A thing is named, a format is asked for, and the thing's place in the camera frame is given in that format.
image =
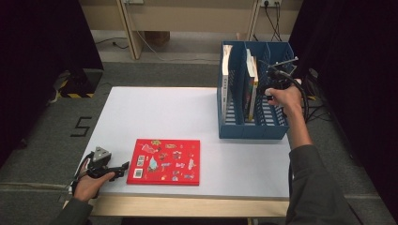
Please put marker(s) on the teal book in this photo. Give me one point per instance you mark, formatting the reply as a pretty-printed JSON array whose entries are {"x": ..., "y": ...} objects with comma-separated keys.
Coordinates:
[{"x": 249, "y": 65}]

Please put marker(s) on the person's right hand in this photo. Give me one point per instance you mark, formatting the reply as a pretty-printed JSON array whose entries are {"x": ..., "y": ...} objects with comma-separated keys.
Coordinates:
[{"x": 287, "y": 98}]

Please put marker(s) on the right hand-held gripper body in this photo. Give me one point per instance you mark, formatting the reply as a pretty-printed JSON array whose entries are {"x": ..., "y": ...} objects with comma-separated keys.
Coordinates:
[{"x": 278, "y": 79}]

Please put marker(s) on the person's left hand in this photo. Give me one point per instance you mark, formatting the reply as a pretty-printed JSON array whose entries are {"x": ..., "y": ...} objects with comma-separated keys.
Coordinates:
[{"x": 87, "y": 189}]

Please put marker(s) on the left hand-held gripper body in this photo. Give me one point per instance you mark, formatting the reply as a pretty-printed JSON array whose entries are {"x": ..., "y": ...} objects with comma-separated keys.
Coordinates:
[{"x": 100, "y": 156}]

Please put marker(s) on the cardboard box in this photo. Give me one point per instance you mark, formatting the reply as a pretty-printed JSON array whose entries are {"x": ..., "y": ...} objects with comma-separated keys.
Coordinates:
[{"x": 158, "y": 37}]

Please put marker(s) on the blue file rack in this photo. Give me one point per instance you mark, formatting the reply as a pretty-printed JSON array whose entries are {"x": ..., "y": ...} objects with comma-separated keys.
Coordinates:
[{"x": 250, "y": 131}]

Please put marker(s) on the black curtain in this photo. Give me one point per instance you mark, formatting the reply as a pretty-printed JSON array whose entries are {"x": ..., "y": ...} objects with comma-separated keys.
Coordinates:
[
  {"x": 359, "y": 78},
  {"x": 37, "y": 62}
]

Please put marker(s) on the red book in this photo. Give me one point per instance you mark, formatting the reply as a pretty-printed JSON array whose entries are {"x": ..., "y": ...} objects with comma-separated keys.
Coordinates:
[{"x": 165, "y": 146}]

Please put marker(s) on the white wall socket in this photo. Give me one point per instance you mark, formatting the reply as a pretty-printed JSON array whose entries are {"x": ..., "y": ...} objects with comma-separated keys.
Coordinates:
[{"x": 271, "y": 2}]

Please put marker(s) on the white picture book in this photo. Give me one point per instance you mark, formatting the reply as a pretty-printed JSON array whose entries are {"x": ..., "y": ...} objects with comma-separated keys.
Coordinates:
[{"x": 226, "y": 72}]

